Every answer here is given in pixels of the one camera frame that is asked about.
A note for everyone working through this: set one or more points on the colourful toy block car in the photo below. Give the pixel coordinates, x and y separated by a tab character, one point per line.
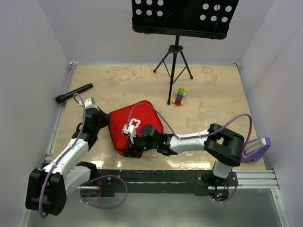
180	94

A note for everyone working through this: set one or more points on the aluminium frame rail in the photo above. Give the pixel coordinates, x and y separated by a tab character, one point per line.
51	146

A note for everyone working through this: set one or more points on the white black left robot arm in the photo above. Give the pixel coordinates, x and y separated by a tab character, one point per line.
49	187

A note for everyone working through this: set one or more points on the black flashlight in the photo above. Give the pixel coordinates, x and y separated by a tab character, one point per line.
64	97

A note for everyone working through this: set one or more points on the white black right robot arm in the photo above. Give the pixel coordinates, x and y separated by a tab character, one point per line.
224	145

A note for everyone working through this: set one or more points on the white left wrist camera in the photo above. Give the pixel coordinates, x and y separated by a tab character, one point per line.
89	103

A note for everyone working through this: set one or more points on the red black medicine kit case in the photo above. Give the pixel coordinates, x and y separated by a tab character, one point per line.
142	115

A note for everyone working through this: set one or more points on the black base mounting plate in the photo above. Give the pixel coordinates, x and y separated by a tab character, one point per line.
197	182

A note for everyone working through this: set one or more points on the purple white device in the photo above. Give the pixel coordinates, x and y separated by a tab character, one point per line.
255	150

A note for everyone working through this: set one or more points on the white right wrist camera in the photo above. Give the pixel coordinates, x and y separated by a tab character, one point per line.
129	130

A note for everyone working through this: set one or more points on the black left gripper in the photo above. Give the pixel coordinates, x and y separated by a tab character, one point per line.
106	117

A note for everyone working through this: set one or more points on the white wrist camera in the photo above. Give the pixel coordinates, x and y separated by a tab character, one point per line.
129	130
89	103

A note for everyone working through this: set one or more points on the black music stand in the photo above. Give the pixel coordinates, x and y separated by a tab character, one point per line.
208	19

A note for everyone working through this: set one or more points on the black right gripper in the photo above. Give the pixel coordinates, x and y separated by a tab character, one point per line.
132	151

